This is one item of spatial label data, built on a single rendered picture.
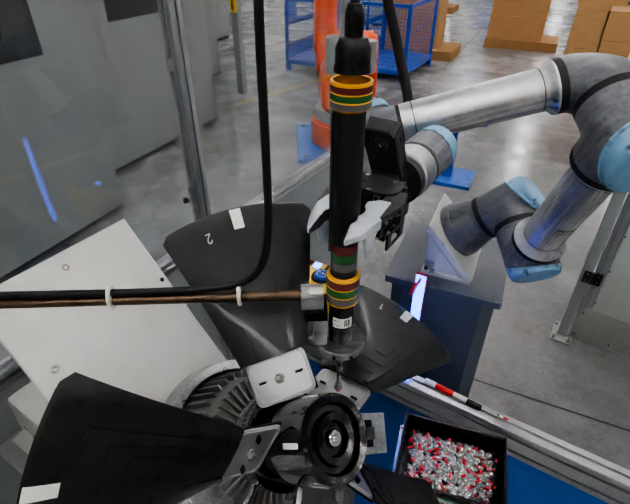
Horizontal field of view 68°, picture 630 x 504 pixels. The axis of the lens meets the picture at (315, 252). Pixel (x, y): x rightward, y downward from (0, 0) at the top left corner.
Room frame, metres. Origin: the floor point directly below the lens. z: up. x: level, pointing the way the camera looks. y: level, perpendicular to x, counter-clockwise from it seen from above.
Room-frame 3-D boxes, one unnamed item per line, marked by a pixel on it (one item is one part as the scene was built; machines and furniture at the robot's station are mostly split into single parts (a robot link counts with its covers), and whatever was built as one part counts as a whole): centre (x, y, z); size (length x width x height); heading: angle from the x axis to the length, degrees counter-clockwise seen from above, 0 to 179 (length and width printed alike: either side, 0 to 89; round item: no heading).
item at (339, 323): (0.48, -0.04, 1.50); 0.04 x 0.04 x 0.46
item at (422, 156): (0.64, -0.13, 1.48); 0.08 x 0.05 x 0.08; 58
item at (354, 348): (0.48, -0.03, 1.34); 0.09 x 0.07 x 0.10; 93
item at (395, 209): (0.51, -0.09, 1.50); 0.09 x 0.05 x 0.02; 158
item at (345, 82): (0.48, -0.04, 1.64); 0.04 x 0.04 x 0.03
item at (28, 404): (0.63, 0.56, 0.92); 0.17 x 0.16 x 0.11; 58
